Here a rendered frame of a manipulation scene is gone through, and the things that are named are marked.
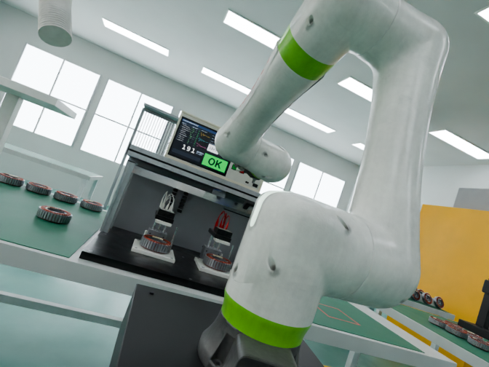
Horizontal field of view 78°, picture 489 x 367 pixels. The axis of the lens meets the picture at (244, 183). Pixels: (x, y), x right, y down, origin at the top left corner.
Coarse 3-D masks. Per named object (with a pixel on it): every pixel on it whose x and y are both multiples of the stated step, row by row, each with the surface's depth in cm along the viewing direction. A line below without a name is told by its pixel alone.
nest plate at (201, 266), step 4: (196, 260) 117; (200, 260) 119; (196, 264) 114; (200, 264) 112; (204, 264) 115; (200, 268) 108; (204, 268) 109; (208, 268) 111; (208, 272) 109; (212, 272) 109; (216, 272) 110; (220, 272) 111; (224, 272) 113; (228, 272) 116; (220, 276) 110; (224, 276) 110; (228, 276) 111
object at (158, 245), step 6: (144, 234) 112; (150, 234) 113; (144, 240) 106; (150, 240) 106; (156, 240) 114; (162, 240) 114; (144, 246) 106; (150, 246) 105; (156, 246) 105; (162, 246) 106; (168, 246) 108; (156, 252) 106; (162, 252) 107; (168, 252) 109
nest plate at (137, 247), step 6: (138, 240) 114; (132, 246) 103; (138, 246) 106; (138, 252) 102; (144, 252) 102; (150, 252) 104; (156, 258) 104; (162, 258) 104; (168, 258) 105; (174, 258) 108
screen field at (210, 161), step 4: (204, 156) 128; (208, 156) 128; (212, 156) 129; (204, 160) 128; (208, 160) 128; (212, 160) 129; (216, 160) 129; (220, 160) 130; (224, 160) 130; (204, 164) 128; (208, 164) 128; (212, 164) 129; (216, 164) 129; (220, 164) 130; (224, 164) 130; (216, 168) 129; (220, 168) 130; (224, 168) 130; (224, 172) 130
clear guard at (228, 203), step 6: (222, 192) 123; (228, 192) 108; (228, 198) 106; (234, 198) 107; (240, 198) 108; (228, 204) 104; (234, 204) 105; (240, 204) 106; (228, 210) 102; (234, 210) 103; (240, 210) 104; (246, 210) 105; (252, 210) 107; (246, 216) 104
